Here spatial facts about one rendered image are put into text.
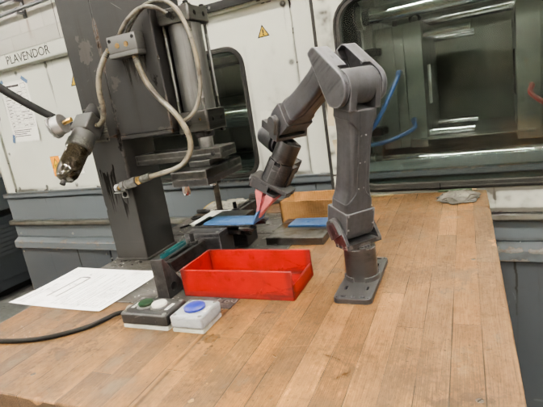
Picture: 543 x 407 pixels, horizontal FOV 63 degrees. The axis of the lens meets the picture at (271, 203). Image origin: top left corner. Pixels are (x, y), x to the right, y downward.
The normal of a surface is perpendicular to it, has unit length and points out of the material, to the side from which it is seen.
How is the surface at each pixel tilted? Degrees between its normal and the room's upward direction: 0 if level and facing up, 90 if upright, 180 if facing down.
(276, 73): 90
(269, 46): 90
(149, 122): 90
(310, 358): 0
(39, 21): 90
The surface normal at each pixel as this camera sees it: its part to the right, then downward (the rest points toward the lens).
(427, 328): -0.15, -0.96
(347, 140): -0.84, 0.33
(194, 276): -0.38, 0.27
